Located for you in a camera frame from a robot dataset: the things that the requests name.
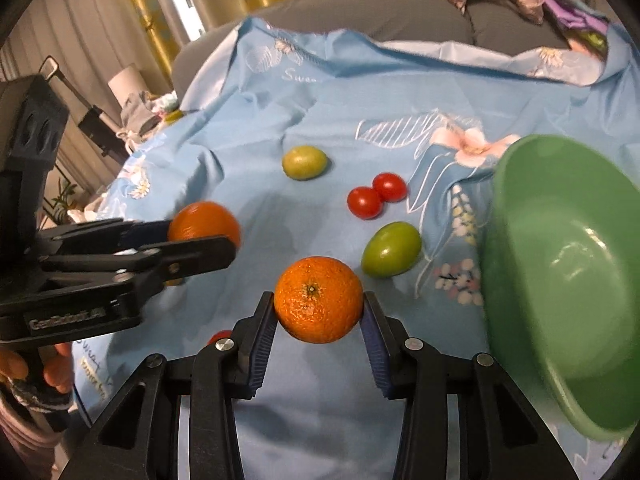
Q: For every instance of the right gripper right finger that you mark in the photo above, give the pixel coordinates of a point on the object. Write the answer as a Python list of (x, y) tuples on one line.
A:
[(407, 368)]

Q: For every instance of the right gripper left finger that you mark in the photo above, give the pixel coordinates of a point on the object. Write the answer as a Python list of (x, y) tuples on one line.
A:
[(230, 369)]

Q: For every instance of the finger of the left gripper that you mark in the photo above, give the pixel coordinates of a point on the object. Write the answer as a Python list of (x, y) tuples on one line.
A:
[(100, 232), (90, 262)]

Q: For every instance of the large orange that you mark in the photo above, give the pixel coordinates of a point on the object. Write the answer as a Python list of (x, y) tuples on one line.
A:
[(318, 300)]

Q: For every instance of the green tomato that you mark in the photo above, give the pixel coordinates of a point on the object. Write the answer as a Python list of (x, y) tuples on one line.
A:
[(391, 251)]

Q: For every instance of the red cherry tomato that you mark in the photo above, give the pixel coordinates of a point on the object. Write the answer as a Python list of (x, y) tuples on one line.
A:
[(390, 187), (364, 203)]

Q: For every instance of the yellow-green fruit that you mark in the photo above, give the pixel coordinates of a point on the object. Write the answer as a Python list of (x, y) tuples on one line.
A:
[(304, 162)]

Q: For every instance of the green plastic bowl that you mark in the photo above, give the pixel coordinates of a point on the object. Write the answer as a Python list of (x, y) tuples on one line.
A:
[(560, 280)]

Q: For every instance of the left hand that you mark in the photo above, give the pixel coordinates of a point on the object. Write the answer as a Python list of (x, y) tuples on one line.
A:
[(57, 369)]

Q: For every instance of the small red tomato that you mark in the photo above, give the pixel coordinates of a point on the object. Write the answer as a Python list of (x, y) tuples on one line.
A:
[(222, 334)]

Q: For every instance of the white table lamp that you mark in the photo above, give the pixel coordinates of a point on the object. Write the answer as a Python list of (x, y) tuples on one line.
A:
[(128, 81)]

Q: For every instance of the light blue floral cloth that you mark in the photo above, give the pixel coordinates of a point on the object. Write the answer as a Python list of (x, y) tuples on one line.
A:
[(370, 108)]

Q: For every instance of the grey sofa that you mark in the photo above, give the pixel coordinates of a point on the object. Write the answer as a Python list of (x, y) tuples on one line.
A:
[(489, 35)]

